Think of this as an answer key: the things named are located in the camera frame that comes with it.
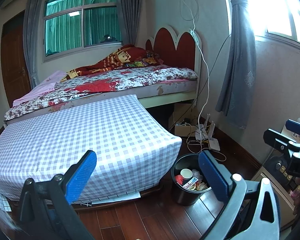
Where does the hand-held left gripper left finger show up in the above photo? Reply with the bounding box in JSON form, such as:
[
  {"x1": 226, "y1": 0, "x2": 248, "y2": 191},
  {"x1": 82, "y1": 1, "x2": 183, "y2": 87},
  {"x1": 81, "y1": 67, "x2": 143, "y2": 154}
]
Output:
[{"x1": 16, "y1": 150, "x2": 98, "y2": 240}]

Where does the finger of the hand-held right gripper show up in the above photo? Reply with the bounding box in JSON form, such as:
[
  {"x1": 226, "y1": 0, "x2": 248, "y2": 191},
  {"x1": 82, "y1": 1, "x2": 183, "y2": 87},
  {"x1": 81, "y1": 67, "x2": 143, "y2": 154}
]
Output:
[
  {"x1": 263, "y1": 128, "x2": 300, "y2": 161},
  {"x1": 285, "y1": 119, "x2": 300, "y2": 143}
]

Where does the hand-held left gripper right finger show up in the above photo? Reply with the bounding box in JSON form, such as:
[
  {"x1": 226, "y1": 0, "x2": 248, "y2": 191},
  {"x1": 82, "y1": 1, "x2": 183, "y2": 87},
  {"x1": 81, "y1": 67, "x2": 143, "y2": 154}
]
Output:
[{"x1": 198, "y1": 150, "x2": 282, "y2": 240}]

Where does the small cream printed box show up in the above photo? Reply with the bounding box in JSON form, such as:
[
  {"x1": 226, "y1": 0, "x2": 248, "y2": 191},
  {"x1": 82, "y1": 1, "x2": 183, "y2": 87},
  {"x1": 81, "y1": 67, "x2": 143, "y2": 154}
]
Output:
[{"x1": 182, "y1": 177, "x2": 199, "y2": 189}]

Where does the black bin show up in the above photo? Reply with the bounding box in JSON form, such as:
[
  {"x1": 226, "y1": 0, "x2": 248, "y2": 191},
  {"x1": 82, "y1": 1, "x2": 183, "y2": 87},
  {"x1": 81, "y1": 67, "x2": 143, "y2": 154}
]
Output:
[{"x1": 171, "y1": 154, "x2": 213, "y2": 205}]

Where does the white router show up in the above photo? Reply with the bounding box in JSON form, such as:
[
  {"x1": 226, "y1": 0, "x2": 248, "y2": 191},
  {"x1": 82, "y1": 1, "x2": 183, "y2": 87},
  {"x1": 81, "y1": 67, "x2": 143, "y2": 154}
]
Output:
[{"x1": 195, "y1": 114, "x2": 221, "y2": 152}]

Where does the cardboard box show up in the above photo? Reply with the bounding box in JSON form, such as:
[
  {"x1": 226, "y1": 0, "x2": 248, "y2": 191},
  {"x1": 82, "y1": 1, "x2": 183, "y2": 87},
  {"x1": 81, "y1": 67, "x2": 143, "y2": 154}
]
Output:
[{"x1": 169, "y1": 104, "x2": 199, "y2": 137}]

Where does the grey curtain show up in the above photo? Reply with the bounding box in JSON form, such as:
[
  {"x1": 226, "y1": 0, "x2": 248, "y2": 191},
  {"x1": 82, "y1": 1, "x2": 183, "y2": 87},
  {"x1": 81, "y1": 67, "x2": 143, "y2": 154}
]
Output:
[
  {"x1": 22, "y1": 0, "x2": 47, "y2": 89},
  {"x1": 215, "y1": 0, "x2": 257, "y2": 130},
  {"x1": 114, "y1": 0, "x2": 142, "y2": 47}
]

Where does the pink cloth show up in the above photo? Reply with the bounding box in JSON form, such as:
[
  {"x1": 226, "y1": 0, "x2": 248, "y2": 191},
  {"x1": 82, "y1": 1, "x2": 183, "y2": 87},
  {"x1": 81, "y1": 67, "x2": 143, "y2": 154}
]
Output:
[{"x1": 12, "y1": 70, "x2": 68, "y2": 107}]

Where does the bed with floral bedding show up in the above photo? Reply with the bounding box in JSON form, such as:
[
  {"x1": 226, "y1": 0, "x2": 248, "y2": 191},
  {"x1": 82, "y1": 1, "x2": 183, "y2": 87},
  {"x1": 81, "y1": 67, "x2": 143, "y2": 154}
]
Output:
[
  {"x1": 4, "y1": 25, "x2": 203, "y2": 128},
  {"x1": 4, "y1": 64, "x2": 198, "y2": 122}
]

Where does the small white-framed window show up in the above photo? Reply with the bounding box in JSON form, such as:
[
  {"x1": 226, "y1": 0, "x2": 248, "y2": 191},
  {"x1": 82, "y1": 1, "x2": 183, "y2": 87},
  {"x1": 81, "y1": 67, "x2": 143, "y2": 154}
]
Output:
[{"x1": 247, "y1": 0, "x2": 300, "y2": 48}]

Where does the red printed blanket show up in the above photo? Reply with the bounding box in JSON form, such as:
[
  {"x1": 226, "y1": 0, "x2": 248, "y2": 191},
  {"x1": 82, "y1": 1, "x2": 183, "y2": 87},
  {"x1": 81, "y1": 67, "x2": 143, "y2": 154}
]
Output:
[{"x1": 66, "y1": 44, "x2": 165, "y2": 79}]

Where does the colourful pillow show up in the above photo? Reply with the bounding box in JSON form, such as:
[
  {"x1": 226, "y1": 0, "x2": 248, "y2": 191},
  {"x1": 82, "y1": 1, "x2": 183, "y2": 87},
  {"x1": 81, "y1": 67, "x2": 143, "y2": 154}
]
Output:
[{"x1": 126, "y1": 51, "x2": 164, "y2": 67}]

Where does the brown wooden door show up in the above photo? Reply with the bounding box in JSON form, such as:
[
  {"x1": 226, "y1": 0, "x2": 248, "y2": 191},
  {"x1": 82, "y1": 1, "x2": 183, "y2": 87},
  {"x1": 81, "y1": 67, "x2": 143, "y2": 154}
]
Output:
[{"x1": 1, "y1": 11, "x2": 32, "y2": 107}]

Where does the large sliding window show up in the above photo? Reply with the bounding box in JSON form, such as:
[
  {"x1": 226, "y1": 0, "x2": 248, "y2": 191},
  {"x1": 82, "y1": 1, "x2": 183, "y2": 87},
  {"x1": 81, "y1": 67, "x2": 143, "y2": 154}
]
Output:
[{"x1": 41, "y1": 0, "x2": 123, "y2": 62}]

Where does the white cable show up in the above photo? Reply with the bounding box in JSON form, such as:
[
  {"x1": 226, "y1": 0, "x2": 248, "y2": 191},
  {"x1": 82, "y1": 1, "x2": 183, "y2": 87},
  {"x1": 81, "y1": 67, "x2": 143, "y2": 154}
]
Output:
[{"x1": 179, "y1": 0, "x2": 227, "y2": 163}]

